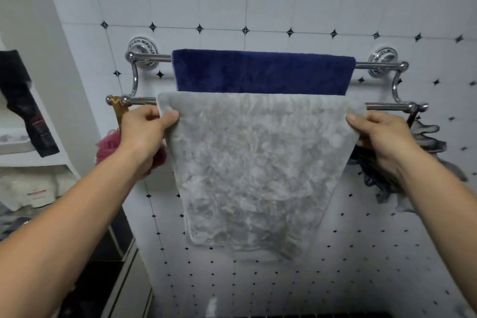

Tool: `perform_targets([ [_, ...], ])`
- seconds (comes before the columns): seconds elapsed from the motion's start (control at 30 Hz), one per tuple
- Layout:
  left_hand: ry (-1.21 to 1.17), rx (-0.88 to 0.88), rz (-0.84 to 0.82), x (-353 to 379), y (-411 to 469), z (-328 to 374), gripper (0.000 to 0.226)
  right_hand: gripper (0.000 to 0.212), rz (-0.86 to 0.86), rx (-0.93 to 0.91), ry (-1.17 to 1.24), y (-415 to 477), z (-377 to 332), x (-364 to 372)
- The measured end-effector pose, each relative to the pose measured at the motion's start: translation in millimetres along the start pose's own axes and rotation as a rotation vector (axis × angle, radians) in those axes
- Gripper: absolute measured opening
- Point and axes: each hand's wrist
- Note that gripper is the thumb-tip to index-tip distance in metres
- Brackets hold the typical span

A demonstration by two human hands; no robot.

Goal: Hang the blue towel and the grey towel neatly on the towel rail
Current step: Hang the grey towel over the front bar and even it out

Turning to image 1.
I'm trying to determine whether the person's right hand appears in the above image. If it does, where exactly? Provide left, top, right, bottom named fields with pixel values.
left=345, top=111, right=422, bottom=177

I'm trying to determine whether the person's left hand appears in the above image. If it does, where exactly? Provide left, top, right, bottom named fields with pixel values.
left=117, top=105, right=180, bottom=180

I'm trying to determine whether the chrome double towel rail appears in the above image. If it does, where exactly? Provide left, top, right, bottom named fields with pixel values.
left=105, top=36, right=429, bottom=115

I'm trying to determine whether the gray towel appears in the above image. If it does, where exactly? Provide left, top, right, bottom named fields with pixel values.
left=156, top=91, right=369, bottom=261

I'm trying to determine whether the dark blue towel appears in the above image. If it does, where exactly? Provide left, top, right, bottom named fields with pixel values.
left=171, top=49, right=357, bottom=97

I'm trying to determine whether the person's left forearm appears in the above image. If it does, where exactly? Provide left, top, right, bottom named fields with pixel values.
left=0, top=146, right=146, bottom=318

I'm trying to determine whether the person's right forearm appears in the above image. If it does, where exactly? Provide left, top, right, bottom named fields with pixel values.
left=395, top=150, right=477, bottom=311

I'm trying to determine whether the pink bath loofah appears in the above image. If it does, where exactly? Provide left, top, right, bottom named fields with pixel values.
left=95, top=96, right=168, bottom=175

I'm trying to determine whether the black gray bath loofah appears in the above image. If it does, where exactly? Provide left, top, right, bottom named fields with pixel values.
left=348, top=114, right=469, bottom=214

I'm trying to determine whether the white shelf cabinet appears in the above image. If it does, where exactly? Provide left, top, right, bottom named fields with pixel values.
left=0, top=40, right=81, bottom=218

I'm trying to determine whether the black tube on shelf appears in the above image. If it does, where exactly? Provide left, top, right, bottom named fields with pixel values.
left=0, top=49, right=60, bottom=158

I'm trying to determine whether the black white vanity cabinet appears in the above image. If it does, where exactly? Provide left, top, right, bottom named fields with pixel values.
left=59, top=209, right=154, bottom=318

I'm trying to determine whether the beige refill pouch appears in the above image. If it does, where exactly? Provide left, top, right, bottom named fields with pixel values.
left=0, top=172, right=60, bottom=212

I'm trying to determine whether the white covered soap dish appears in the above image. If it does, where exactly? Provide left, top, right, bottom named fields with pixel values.
left=0, top=131, right=36, bottom=155

